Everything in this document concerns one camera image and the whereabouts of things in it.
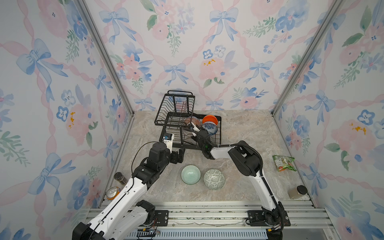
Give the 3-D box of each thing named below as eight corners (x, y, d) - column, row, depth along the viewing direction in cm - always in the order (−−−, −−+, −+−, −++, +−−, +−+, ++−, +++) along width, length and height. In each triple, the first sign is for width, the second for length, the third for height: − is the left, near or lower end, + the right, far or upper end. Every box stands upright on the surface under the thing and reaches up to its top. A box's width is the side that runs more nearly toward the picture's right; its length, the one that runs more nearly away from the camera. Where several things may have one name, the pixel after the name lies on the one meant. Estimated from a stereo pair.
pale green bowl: (181, 184, 87) (180, 181, 82) (181, 168, 93) (181, 164, 89) (201, 184, 87) (201, 181, 82) (200, 168, 93) (200, 164, 89)
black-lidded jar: (289, 199, 82) (300, 194, 74) (286, 191, 85) (296, 185, 77) (297, 199, 82) (309, 194, 74) (294, 191, 85) (305, 185, 77)
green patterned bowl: (204, 189, 85) (204, 187, 81) (203, 172, 91) (203, 169, 88) (224, 189, 85) (225, 187, 81) (222, 172, 91) (223, 169, 88)
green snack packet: (276, 172, 91) (280, 169, 87) (271, 157, 98) (275, 153, 93) (294, 172, 91) (299, 169, 87) (287, 157, 98) (292, 153, 93)
